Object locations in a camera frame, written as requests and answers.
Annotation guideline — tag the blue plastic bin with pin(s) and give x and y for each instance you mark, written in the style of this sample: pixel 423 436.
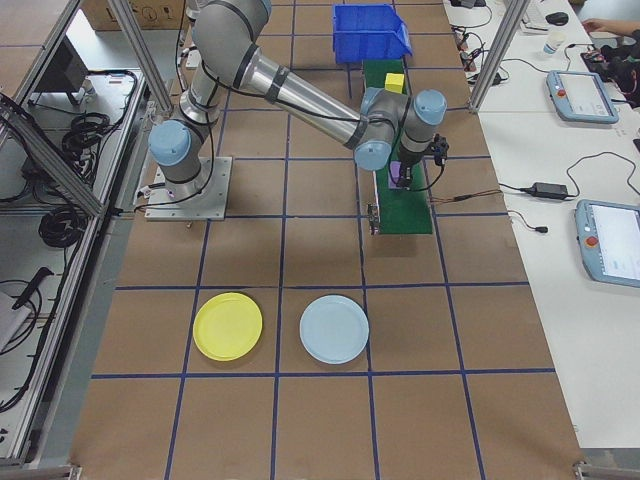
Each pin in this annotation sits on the blue plastic bin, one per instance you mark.
pixel 370 35

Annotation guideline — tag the black circuit board red parts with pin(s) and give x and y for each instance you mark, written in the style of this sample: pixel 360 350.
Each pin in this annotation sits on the black circuit board red parts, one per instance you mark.
pixel 595 56

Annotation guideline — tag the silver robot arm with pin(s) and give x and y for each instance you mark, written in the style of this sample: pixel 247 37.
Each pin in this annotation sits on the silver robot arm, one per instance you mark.
pixel 191 10
pixel 300 95

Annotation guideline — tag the blue grey teach pendant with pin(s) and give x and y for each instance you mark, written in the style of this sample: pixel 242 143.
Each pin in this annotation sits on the blue grey teach pendant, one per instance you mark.
pixel 585 97
pixel 615 245

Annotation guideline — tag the grey equipment box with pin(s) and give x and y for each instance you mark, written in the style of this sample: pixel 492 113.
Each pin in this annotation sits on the grey equipment box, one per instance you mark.
pixel 60 70

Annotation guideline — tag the white grey sheet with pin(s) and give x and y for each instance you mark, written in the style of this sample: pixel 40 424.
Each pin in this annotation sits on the white grey sheet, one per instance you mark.
pixel 10 320

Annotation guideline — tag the white paper cup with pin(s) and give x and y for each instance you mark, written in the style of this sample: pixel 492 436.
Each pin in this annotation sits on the white paper cup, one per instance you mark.
pixel 552 43

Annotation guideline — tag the black power adapter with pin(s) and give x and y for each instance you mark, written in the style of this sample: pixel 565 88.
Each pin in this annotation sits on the black power adapter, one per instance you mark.
pixel 492 78
pixel 550 190

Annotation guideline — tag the white keyboard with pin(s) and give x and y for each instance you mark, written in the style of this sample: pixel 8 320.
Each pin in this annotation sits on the white keyboard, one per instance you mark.
pixel 535 15

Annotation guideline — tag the bystander bare hand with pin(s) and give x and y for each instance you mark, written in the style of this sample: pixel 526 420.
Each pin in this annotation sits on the bystander bare hand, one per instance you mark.
pixel 597 24

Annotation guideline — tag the aluminium profile post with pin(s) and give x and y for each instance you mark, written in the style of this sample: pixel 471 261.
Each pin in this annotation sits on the aluminium profile post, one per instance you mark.
pixel 492 55
pixel 140 55

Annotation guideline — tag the black computer mouse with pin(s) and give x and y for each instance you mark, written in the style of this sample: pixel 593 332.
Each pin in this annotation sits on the black computer mouse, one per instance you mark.
pixel 556 18

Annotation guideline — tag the small circuit board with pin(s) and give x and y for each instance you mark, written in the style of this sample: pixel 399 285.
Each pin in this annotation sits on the small circuit board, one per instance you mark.
pixel 472 61
pixel 462 40

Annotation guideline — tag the yellow plate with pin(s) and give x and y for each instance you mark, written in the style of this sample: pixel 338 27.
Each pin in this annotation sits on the yellow plate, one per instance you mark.
pixel 227 327

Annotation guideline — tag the light blue plate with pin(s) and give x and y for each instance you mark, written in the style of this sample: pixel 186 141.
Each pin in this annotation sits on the light blue plate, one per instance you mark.
pixel 334 330

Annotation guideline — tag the aluminium profile bar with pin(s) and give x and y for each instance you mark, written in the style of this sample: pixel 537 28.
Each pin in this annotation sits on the aluminium profile bar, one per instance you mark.
pixel 607 471
pixel 37 471

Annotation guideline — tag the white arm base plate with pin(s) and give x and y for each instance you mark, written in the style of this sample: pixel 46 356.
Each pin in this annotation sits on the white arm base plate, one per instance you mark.
pixel 191 58
pixel 215 200

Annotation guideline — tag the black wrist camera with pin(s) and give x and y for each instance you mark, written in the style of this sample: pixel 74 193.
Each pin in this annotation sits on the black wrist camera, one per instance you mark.
pixel 440 148

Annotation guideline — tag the yellow foam block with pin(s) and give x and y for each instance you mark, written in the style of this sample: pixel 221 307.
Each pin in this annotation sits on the yellow foam block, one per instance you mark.
pixel 395 82

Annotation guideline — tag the purple foam block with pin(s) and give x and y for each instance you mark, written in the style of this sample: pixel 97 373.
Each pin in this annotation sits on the purple foam block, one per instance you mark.
pixel 393 174

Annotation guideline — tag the brown cardboard box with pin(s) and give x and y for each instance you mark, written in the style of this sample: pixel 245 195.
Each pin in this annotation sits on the brown cardboard box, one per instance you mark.
pixel 135 12

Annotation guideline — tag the green conveyor belt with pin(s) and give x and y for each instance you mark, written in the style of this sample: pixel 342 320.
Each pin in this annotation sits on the green conveyor belt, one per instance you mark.
pixel 402 215

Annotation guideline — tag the V-shaped metal bar frame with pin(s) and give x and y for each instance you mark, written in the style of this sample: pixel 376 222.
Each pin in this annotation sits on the V-shaped metal bar frame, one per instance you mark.
pixel 50 155

